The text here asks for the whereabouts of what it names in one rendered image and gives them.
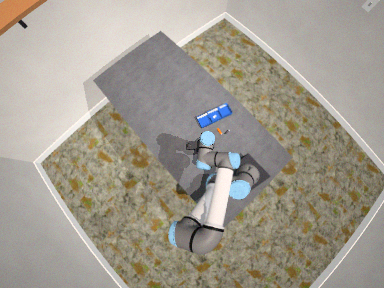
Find blue bins with labels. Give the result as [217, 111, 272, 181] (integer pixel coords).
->
[197, 103, 232, 128]

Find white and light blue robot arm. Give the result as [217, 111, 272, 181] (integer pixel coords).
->
[168, 131, 260, 255]

